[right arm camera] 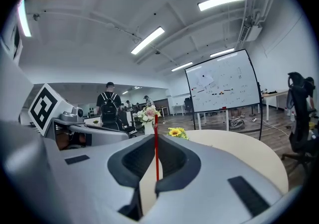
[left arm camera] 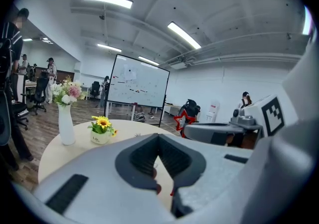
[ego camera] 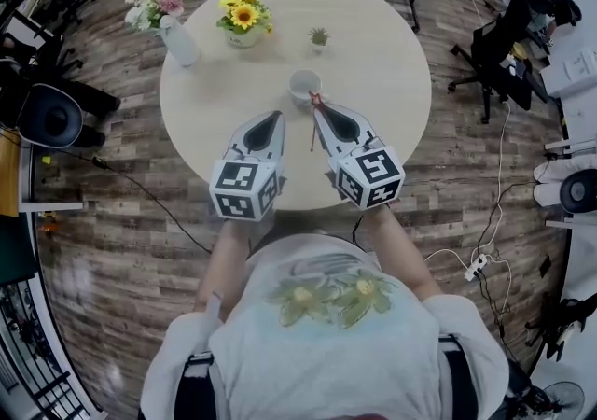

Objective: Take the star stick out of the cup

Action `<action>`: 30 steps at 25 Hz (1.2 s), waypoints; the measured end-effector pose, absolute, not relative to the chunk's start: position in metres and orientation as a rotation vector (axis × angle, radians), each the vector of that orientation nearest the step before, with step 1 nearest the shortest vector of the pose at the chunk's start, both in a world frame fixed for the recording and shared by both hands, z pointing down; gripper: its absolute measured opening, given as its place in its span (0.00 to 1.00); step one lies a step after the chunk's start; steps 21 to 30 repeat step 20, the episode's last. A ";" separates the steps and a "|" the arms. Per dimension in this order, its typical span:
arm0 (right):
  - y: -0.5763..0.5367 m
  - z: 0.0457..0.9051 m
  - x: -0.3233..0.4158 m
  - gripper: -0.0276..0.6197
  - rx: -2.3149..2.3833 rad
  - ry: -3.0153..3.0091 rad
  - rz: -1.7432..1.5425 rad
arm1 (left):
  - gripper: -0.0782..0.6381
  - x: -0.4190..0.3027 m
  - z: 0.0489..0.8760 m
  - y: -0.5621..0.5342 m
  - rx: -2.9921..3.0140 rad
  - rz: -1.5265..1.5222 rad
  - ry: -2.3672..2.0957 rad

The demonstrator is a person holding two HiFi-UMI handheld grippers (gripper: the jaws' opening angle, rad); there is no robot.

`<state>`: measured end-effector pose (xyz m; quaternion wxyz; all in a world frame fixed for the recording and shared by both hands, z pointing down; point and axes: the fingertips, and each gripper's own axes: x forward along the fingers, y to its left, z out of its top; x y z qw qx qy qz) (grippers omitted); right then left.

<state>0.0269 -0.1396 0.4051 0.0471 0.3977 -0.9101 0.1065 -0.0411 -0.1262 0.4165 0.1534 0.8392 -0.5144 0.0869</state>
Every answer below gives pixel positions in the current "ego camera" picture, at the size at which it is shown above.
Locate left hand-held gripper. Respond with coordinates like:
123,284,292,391
207,110,287,224

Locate white power strip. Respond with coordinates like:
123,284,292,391
464,254,490,281

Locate white desk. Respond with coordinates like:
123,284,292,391
539,47,597,153

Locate red star-tipped stick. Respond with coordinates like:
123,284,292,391
307,90,326,152

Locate small green potted plant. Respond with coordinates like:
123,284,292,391
306,25,331,55

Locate black power adapter cable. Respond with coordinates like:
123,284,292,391
90,155,214,255

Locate round floor fan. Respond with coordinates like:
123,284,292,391
542,381,586,420

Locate dark green board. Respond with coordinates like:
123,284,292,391
0,215,39,287

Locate round black grey seat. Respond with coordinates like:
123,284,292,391
29,83,86,149
559,169,597,216

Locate person's white printed shirt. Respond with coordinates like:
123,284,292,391
139,233,510,420

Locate person's left forearm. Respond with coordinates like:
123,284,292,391
193,219,256,316

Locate light wooden desk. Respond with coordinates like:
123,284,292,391
0,128,22,218

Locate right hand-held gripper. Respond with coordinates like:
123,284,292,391
312,103,407,212

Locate white cup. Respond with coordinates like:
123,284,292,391
287,68,333,107

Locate white ceramic vase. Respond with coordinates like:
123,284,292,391
158,15,202,68

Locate black shoulder strap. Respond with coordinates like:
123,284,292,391
174,351,215,420
437,333,481,420

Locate pink white flower bouquet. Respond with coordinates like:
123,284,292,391
124,0,195,35

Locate sunflowers in white pot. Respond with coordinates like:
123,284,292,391
215,0,275,49

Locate person's right forearm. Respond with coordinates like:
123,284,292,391
361,206,445,303

